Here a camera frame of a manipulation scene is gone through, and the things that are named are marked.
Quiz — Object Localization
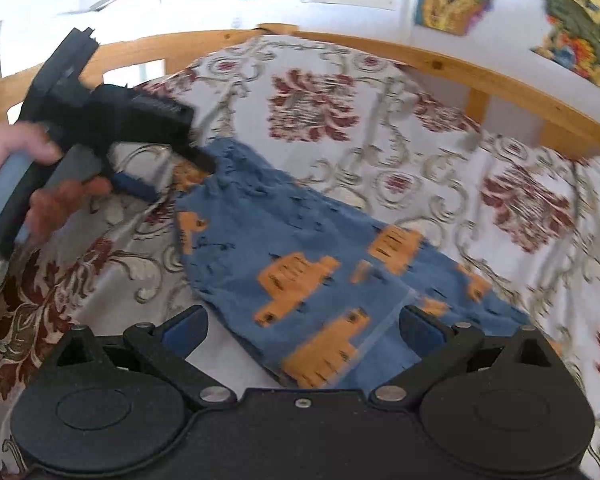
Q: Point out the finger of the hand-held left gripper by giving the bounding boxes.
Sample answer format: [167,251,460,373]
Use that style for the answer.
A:
[106,169,157,202]
[169,142,219,177]

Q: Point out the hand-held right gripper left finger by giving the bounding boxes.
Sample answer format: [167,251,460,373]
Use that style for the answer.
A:
[44,304,237,411]

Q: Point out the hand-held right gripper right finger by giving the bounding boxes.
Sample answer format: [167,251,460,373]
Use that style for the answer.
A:
[370,304,563,411]

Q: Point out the blue pants with orange print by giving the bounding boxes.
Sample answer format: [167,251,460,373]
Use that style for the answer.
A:
[172,137,537,392]

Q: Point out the person's left hand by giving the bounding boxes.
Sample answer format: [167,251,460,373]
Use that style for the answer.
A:
[0,120,115,247]

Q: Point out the floral printed blanket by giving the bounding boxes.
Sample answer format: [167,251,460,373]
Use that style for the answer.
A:
[0,34,600,480]

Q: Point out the wooden bed frame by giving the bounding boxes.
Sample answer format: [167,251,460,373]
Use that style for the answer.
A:
[0,24,600,162]

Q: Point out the white wall conduit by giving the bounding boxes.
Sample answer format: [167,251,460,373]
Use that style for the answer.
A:
[401,0,416,47]

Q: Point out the torn landscape wall poster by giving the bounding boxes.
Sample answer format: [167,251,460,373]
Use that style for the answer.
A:
[529,0,600,93]

